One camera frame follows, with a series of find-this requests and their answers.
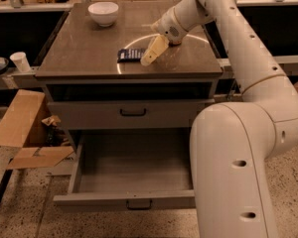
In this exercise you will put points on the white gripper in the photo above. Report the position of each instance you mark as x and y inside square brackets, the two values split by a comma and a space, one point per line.
[166, 26]

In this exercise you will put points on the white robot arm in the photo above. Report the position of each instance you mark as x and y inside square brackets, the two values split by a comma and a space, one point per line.
[230, 141]

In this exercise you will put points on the closed grey top drawer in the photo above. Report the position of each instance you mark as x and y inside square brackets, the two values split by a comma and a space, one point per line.
[127, 114]

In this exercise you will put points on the open grey middle drawer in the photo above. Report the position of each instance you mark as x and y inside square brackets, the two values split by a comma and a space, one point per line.
[141, 169]

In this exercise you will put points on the brown cardboard box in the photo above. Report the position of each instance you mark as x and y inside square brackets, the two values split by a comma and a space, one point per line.
[22, 127]

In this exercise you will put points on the white ceramic bowl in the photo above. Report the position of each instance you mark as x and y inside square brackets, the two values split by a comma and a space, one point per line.
[103, 14]

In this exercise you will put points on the white paper cup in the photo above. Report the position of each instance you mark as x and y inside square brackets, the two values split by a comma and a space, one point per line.
[19, 59]

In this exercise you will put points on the grey drawer cabinet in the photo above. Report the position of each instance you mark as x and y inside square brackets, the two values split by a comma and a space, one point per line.
[82, 65]

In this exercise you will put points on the gold soda can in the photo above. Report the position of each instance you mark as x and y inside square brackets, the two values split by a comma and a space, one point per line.
[175, 43]

